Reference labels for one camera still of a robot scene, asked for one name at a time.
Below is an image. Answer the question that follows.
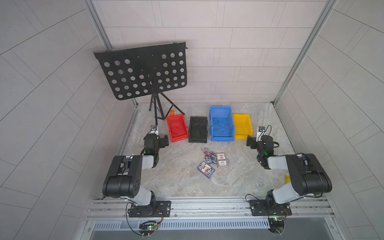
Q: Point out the right controller board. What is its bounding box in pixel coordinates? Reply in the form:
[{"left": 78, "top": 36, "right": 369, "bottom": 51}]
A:
[{"left": 269, "top": 218, "right": 285, "bottom": 235}]

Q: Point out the left controller board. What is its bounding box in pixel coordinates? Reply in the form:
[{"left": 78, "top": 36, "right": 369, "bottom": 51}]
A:
[{"left": 138, "top": 221, "right": 161, "bottom": 236}]

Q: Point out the blue plastic bin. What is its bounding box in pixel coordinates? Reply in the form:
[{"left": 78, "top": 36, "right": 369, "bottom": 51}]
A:
[{"left": 210, "top": 107, "right": 236, "bottom": 142}]

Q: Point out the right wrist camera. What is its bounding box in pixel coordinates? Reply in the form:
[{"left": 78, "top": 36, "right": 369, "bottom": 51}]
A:
[{"left": 257, "top": 126, "right": 266, "bottom": 141}]

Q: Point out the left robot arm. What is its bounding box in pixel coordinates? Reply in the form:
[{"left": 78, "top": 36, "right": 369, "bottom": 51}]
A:
[{"left": 102, "top": 133, "right": 169, "bottom": 207}]

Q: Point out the aluminium rail frame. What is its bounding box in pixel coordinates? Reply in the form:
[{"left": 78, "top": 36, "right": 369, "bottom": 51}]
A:
[{"left": 75, "top": 196, "right": 345, "bottom": 240}]

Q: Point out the yellow plastic bin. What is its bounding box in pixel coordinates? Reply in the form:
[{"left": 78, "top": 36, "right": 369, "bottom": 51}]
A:
[{"left": 233, "top": 114, "right": 253, "bottom": 140}]

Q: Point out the small yellow block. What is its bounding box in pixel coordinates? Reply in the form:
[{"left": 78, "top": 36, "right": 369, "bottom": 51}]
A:
[{"left": 285, "top": 175, "right": 291, "bottom": 184}]

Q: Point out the blue card box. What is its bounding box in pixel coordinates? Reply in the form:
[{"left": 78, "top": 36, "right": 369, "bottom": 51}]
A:
[{"left": 197, "top": 161, "right": 215, "bottom": 179}]

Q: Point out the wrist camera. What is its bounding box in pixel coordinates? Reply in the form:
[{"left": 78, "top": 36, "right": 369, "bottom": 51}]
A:
[
  {"left": 149, "top": 125, "right": 159, "bottom": 135},
  {"left": 257, "top": 126, "right": 266, "bottom": 141}
]

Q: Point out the red plastic bin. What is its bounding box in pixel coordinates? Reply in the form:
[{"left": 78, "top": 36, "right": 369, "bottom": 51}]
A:
[{"left": 167, "top": 115, "right": 189, "bottom": 143}]

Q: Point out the controller board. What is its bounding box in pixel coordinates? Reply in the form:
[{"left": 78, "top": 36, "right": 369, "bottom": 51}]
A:
[
  {"left": 138, "top": 221, "right": 161, "bottom": 236},
  {"left": 269, "top": 218, "right": 285, "bottom": 235}
]

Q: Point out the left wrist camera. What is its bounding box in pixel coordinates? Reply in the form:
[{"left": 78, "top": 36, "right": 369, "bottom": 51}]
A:
[{"left": 149, "top": 125, "right": 159, "bottom": 135}]

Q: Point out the black perforated music stand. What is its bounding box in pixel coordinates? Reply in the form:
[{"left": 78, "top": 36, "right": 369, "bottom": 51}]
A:
[{"left": 94, "top": 42, "right": 188, "bottom": 121}]

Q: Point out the white red card box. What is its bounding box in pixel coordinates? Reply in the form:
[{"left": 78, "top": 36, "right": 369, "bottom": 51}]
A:
[{"left": 216, "top": 153, "right": 229, "bottom": 168}]

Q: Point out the black plastic bin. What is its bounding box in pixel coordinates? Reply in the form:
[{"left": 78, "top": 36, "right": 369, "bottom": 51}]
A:
[{"left": 189, "top": 116, "right": 208, "bottom": 143}]

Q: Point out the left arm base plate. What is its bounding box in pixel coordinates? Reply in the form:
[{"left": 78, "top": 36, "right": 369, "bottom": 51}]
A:
[{"left": 128, "top": 201, "right": 172, "bottom": 218}]

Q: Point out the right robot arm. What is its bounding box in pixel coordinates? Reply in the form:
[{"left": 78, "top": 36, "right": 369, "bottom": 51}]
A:
[{"left": 247, "top": 135, "right": 333, "bottom": 207}]

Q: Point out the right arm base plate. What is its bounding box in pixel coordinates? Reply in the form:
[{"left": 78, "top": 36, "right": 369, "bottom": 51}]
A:
[{"left": 248, "top": 200, "right": 292, "bottom": 217}]

